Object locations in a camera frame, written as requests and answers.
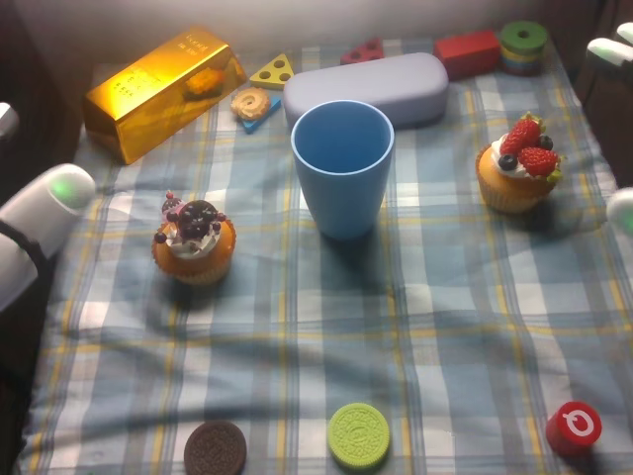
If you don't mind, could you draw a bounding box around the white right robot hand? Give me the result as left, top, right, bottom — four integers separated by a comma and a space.
586, 22, 633, 68

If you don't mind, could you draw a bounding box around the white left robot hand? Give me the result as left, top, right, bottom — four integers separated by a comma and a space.
0, 101, 22, 143

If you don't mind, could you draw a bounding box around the strawberry topped toy cupcake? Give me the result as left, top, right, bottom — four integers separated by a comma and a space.
475, 111, 566, 215

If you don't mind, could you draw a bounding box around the chocolate topped toy cupcake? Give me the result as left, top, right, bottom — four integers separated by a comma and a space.
151, 190, 237, 286

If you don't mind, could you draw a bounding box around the blue plastic cup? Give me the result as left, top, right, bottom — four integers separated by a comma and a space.
290, 98, 396, 241

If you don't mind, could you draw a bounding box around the red rectangular block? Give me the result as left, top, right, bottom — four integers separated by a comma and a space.
433, 29, 501, 82

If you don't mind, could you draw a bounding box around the shiny gold bar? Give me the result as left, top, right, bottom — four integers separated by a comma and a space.
81, 25, 248, 165

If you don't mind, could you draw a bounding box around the lilac glasses case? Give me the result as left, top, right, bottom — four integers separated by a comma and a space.
282, 51, 450, 131

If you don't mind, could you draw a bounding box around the swirl butter cookie toy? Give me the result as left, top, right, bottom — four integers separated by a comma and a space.
229, 87, 272, 121

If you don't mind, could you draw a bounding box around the red triangle block with holes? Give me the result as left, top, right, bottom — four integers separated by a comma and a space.
339, 37, 386, 65

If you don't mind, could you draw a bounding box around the yellow triangle block with holes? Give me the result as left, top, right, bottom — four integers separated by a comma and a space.
248, 52, 296, 91

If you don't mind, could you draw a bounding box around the blue plaid cloth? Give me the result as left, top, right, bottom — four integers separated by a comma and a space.
12, 37, 633, 475

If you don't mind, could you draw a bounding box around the red cap with white print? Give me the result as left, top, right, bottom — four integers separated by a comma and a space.
545, 400, 603, 457

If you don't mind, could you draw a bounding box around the brown sandwich cookie toy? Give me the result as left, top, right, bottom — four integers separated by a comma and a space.
183, 420, 247, 475

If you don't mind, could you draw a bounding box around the green sandwich cookie toy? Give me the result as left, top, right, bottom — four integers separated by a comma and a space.
327, 402, 392, 470

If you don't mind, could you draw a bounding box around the yellow wooden ring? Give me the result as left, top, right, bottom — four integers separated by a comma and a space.
498, 47, 546, 64

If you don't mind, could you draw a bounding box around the blue wooden ring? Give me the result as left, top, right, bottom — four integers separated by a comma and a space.
499, 54, 545, 71

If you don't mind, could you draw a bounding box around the green wooden ring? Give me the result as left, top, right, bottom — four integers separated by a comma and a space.
497, 20, 549, 58

